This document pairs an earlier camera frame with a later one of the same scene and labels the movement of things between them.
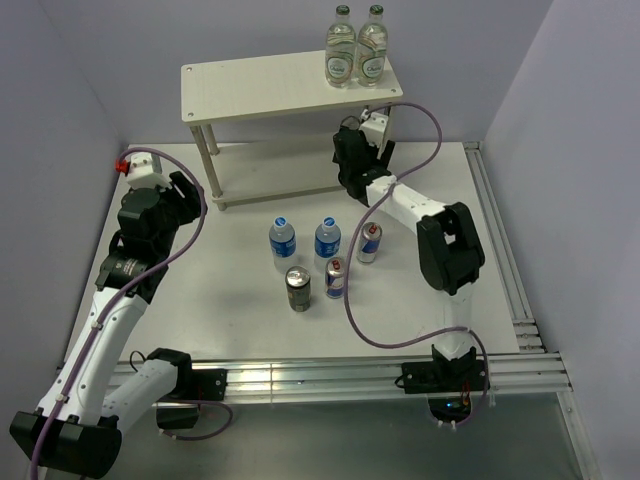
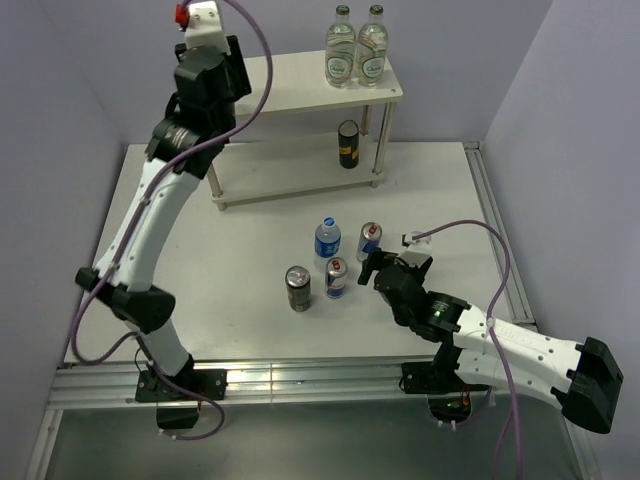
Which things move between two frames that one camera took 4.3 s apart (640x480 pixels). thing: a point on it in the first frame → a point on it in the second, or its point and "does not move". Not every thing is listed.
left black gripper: [190, 203] → [233, 64]
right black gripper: [386, 155] → [378, 258]
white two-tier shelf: [243, 172] does not move
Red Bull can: [369, 242] does not move
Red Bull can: [334, 278] does not move
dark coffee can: [298, 283] does not move
